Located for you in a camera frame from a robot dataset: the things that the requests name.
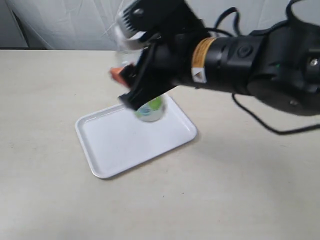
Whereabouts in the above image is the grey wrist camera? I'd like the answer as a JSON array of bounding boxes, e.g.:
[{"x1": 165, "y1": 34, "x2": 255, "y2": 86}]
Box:
[{"x1": 116, "y1": 0, "x2": 198, "y2": 38}]

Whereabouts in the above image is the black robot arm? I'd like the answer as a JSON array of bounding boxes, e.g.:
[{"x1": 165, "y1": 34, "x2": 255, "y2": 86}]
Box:
[{"x1": 116, "y1": 0, "x2": 320, "y2": 116}]

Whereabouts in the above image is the white plastic tray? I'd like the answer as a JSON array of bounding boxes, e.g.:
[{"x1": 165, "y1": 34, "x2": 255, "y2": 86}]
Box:
[{"x1": 75, "y1": 94, "x2": 197, "y2": 179}]

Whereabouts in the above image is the white backdrop cloth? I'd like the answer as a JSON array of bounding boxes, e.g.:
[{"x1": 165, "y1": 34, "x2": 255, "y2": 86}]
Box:
[{"x1": 0, "y1": 0, "x2": 320, "y2": 50}]

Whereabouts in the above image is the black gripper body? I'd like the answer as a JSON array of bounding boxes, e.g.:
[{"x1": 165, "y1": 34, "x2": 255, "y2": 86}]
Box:
[{"x1": 119, "y1": 22, "x2": 214, "y2": 110}]

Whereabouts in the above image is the clear plastic bottle white cap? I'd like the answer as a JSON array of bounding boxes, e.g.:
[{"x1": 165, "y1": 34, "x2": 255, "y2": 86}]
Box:
[{"x1": 112, "y1": 4, "x2": 168, "y2": 123}]

